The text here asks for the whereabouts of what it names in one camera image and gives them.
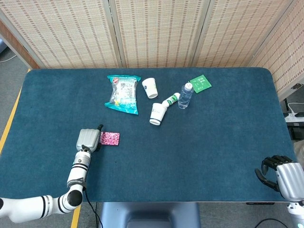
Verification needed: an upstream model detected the blue-banded white paper cup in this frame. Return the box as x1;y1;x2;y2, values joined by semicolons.
149;102;168;126

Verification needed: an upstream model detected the pink patterned tile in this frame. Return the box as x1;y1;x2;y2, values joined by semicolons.
99;132;121;146

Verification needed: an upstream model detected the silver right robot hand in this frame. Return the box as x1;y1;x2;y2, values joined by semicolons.
254;155;304;202

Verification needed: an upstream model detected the teal snack bag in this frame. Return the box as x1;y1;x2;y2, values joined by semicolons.
104;74;142;115

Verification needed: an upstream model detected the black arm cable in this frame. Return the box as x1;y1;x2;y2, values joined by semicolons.
82;185;103;228

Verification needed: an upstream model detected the brown wooden panel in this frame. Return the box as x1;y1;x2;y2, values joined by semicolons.
0;20;40;70

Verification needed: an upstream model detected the plain white paper cup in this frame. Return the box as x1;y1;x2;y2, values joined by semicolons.
142;77;159;99

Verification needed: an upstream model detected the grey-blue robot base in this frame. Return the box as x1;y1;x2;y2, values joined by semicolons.
98;202;201;228

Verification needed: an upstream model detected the black floor cable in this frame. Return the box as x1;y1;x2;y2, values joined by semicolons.
255;218;289;228

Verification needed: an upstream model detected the green sachet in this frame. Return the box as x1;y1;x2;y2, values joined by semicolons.
189;74;212;94

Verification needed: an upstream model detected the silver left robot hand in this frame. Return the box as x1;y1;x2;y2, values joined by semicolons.
75;123;104;152

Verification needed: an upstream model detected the green white drink bottle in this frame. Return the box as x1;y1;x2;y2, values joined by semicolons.
162;92;181;108

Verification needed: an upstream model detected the woven bamboo screen panel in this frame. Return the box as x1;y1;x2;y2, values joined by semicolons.
0;0;119;69
191;0;294;68
108;0;211;69
248;0;304;100

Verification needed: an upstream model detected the clear water bottle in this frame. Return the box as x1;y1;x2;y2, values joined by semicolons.
178;82;194;110

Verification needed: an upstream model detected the white power strip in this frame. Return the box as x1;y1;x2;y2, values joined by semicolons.
284;111;304;123

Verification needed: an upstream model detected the blue felt table cover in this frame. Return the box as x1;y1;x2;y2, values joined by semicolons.
0;67;300;203

